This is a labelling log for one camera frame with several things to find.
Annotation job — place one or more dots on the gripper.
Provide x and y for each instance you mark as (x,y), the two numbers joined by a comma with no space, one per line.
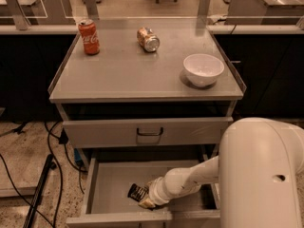
(159,191)

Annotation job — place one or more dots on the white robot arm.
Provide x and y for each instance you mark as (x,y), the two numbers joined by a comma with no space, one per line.
(256,166)

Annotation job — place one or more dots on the grey open middle drawer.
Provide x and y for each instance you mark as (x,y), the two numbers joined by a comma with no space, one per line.
(106,204)

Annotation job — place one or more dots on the grey closed upper drawer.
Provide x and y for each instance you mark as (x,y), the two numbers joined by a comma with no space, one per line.
(122,133)

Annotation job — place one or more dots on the grey metal drawer cabinet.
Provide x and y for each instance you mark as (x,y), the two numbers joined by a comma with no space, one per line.
(125,82)

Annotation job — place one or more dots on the black bar on floor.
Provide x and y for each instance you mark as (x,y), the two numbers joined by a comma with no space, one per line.
(38,192)

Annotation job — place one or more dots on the white ceramic bowl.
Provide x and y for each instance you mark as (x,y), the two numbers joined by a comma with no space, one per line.
(202,69)

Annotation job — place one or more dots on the orange silver lying can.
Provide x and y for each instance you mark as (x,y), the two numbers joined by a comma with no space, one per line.
(147,39)

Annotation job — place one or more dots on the red coca-cola can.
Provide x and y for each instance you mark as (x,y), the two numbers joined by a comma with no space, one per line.
(88,31)

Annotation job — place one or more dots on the grey background desk left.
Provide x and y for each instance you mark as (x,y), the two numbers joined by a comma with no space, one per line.
(40,12)

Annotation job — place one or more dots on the grey background desk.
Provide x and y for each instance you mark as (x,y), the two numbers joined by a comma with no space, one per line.
(264,12)
(40,12)

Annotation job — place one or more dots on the grey background desk right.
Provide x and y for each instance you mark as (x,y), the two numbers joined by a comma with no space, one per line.
(264,12)

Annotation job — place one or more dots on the clear acrylic barrier panel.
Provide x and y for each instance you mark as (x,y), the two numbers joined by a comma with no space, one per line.
(123,8)

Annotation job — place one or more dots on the black drawer handle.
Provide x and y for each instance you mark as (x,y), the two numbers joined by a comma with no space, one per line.
(149,133)

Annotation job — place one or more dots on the grey barrier post middle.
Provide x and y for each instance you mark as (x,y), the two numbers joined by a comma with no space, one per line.
(91,8)

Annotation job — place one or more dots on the grey barrier post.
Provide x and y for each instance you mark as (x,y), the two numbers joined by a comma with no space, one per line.
(203,8)
(91,8)
(18,16)

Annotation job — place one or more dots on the grey barrier post right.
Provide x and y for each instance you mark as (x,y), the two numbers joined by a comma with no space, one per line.
(203,8)

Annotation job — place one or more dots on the grey barrier post left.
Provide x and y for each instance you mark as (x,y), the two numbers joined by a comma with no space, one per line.
(18,16)

